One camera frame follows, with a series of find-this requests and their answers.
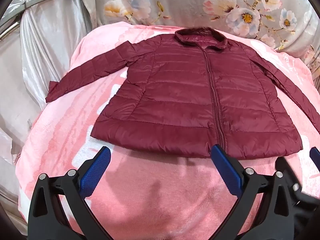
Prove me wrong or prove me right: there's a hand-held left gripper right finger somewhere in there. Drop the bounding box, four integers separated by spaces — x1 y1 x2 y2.
211 144 295 240

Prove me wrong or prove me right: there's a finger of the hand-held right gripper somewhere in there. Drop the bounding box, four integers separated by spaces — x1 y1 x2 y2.
275 156 320 220
309 147 320 167

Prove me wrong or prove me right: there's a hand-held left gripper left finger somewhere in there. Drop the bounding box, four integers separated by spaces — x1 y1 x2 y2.
27 145 112 240

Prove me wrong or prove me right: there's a maroon puffer jacket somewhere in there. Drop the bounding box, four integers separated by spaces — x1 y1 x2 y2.
45 28 320 160

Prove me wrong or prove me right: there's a pink fleece blanket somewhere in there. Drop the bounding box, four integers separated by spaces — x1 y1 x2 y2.
15 25 320 240

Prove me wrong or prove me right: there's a silver satin curtain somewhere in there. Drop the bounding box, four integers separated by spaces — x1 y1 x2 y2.
0 0 93 230

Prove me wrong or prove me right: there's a grey floral bedsheet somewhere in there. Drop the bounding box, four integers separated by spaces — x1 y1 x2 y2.
82 0 320 80

